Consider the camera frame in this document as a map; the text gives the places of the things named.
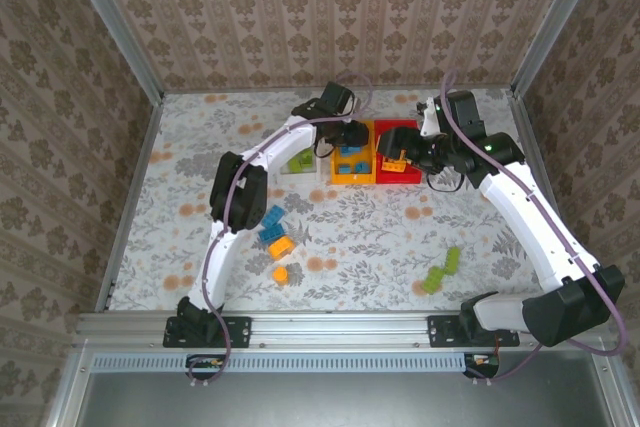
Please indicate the orange lego brick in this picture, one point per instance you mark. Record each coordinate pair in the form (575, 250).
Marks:
(394, 168)
(281, 247)

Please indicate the blue lego brick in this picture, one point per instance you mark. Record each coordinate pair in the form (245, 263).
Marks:
(273, 216)
(351, 151)
(362, 167)
(271, 233)
(346, 168)

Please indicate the green lego brick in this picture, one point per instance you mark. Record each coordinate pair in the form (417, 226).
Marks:
(433, 281)
(295, 166)
(452, 261)
(306, 158)

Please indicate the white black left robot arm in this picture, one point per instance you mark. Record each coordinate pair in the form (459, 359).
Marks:
(227, 267)

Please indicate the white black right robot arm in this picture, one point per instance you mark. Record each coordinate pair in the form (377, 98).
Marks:
(525, 232)

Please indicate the red plastic bin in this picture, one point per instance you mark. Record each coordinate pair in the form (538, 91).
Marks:
(400, 177)

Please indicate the yellow plastic bin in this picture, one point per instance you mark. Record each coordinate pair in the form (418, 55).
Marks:
(352, 178)

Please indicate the clear white plastic bin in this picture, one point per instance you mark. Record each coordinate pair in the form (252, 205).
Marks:
(300, 178)

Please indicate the orange round lego piece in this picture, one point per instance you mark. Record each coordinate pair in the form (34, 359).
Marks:
(280, 275)

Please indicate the grey metal panel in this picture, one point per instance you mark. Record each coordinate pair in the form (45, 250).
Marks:
(325, 402)

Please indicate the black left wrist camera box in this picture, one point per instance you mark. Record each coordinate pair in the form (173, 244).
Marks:
(337, 97)

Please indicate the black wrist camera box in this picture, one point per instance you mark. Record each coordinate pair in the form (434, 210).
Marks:
(462, 114)
(337, 97)

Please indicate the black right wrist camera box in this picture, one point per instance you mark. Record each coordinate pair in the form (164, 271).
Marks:
(462, 114)

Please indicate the aluminium side rail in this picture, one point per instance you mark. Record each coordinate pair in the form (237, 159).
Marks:
(524, 122)
(129, 217)

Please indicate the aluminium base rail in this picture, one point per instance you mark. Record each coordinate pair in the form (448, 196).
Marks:
(325, 329)

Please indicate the aluminium frame post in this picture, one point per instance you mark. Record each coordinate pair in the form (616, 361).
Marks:
(115, 32)
(555, 27)

